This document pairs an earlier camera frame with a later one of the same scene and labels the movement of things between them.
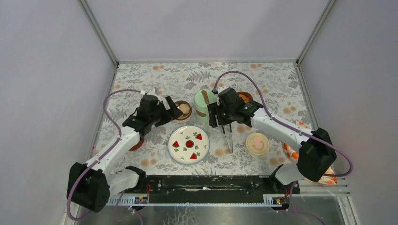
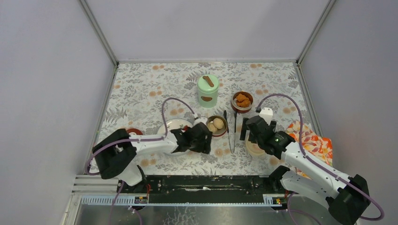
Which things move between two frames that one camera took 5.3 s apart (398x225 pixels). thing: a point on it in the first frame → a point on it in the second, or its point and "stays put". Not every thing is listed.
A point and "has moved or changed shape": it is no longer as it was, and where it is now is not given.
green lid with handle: x=203 y=97 → x=208 y=83
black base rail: x=175 y=189 stays put
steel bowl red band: x=185 y=108 → x=217 y=125
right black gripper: x=214 y=108 → x=243 y=130
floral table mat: x=192 y=144 stays put
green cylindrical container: x=202 y=114 → x=208 y=100
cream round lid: x=257 y=144 stays put
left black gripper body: x=164 y=111 → x=204 y=138
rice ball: x=185 y=108 has moved or changed shape
